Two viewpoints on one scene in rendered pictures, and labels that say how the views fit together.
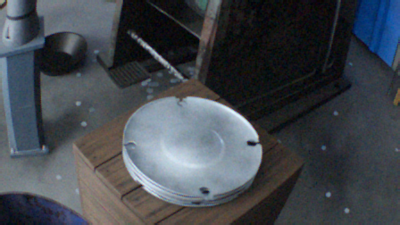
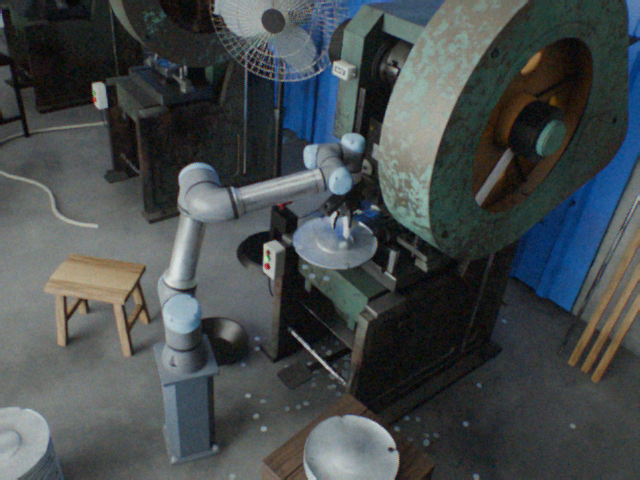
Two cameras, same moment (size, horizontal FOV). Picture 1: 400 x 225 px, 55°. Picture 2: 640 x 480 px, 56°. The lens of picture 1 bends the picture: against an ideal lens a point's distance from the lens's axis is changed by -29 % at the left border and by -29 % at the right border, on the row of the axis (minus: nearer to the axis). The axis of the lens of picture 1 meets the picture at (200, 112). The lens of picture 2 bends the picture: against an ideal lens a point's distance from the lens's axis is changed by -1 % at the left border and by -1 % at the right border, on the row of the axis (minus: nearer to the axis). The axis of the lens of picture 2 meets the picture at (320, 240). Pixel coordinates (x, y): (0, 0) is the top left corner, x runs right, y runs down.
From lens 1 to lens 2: 92 cm
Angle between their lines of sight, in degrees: 6
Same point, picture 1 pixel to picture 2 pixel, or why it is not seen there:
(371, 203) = not seen: outside the picture
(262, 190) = not seen: outside the picture
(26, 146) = (193, 451)
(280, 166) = (415, 466)
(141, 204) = not seen: outside the picture
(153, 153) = (326, 464)
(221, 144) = (370, 452)
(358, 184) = (514, 467)
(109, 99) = (278, 389)
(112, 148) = (295, 461)
